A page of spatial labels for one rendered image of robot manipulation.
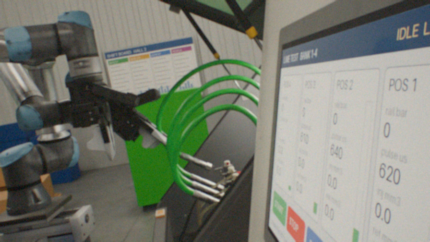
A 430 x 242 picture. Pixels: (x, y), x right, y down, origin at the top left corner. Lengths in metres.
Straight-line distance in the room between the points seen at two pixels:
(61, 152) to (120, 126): 0.48
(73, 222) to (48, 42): 0.72
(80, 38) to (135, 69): 6.73
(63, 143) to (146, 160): 2.97
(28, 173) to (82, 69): 0.65
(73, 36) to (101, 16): 7.02
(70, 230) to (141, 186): 3.08
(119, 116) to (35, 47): 0.31
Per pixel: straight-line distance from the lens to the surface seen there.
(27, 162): 1.51
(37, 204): 1.52
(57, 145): 1.54
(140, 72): 7.67
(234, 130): 1.43
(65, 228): 1.49
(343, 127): 0.38
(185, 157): 1.11
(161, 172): 4.48
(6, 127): 7.71
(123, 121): 1.11
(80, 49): 0.96
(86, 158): 8.19
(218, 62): 1.10
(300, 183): 0.48
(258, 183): 0.72
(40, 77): 1.52
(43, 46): 0.96
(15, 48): 0.96
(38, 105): 1.21
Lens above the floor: 1.39
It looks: 7 degrees down
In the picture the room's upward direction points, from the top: 10 degrees counter-clockwise
